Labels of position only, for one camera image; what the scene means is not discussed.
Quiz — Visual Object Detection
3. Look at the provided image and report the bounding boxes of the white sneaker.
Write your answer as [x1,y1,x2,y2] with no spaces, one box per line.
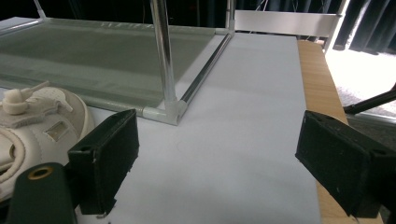
[0,80,96,203]

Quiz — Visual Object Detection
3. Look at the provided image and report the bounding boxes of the black stand leg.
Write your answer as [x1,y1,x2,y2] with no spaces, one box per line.
[343,89,396,116]

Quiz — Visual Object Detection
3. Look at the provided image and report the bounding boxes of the white metal frame beam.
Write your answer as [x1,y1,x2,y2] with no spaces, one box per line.
[233,0,352,53]

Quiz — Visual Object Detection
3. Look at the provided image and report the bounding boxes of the white table cover sheet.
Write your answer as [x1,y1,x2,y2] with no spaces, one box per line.
[74,32,322,224]

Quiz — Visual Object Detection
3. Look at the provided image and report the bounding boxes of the metal shoe rack grey shelf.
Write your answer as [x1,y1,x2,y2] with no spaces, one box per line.
[0,0,238,127]

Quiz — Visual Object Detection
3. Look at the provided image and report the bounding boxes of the dark curtain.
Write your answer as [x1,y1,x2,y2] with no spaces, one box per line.
[264,0,396,56]

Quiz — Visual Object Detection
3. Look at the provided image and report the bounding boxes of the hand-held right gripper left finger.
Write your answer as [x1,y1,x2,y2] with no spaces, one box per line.
[67,108,140,216]

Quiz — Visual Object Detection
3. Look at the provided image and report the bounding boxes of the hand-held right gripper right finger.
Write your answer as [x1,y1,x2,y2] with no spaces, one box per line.
[294,109,396,219]

